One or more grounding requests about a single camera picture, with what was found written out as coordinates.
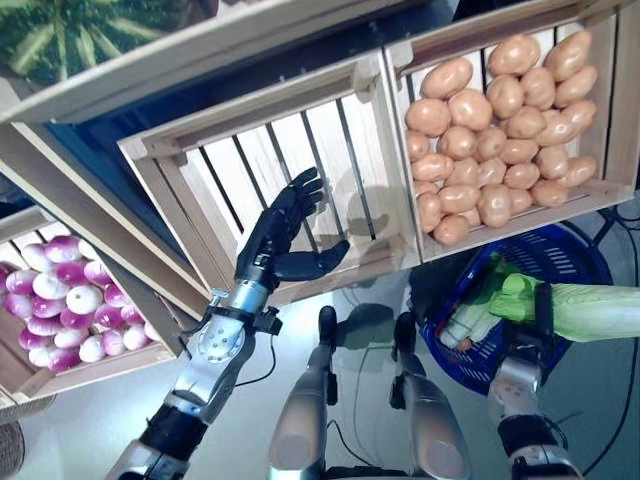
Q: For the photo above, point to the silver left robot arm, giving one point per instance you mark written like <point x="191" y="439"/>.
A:
<point x="215" y="350"/>

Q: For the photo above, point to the light wooden shelf frame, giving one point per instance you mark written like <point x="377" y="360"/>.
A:
<point x="175" y="295"/>

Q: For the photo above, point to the silver right robot leg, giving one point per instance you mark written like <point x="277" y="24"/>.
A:
<point x="435" y="415"/>

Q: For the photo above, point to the brown wicker basket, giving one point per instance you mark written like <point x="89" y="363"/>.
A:
<point x="10" y="447"/>

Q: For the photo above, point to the tan potato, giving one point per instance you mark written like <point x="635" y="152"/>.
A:
<point x="491" y="172"/>
<point x="554" y="127"/>
<point x="568" y="55"/>
<point x="549" y="193"/>
<point x="551" y="161"/>
<point x="470" y="217"/>
<point x="446" y="77"/>
<point x="427" y="116"/>
<point x="451" y="229"/>
<point x="520" y="200"/>
<point x="525" y="121"/>
<point x="580" y="116"/>
<point x="537" y="87"/>
<point x="432" y="167"/>
<point x="495" y="205"/>
<point x="576" y="86"/>
<point x="491" y="142"/>
<point x="505" y="96"/>
<point x="464" y="171"/>
<point x="416" y="145"/>
<point x="457" y="142"/>
<point x="458" y="198"/>
<point x="577" y="171"/>
<point x="470" y="109"/>
<point x="518" y="151"/>
<point x="514" y="54"/>
<point x="429" y="211"/>
<point x="521" y="176"/>

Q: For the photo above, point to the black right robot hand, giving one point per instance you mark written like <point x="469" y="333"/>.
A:
<point x="544" y="315"/>

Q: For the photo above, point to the blue plastic shopping basket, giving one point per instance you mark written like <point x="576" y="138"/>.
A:
<point x="431" y="336"/>

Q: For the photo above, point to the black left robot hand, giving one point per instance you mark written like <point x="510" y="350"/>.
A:
<point x="272" y="240"/>

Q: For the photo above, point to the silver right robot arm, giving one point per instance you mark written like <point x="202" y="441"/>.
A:
<point x="525" y="410"/>

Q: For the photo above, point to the green striped pumpkin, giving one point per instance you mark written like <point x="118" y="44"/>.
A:
<point x="75" y="35"/>

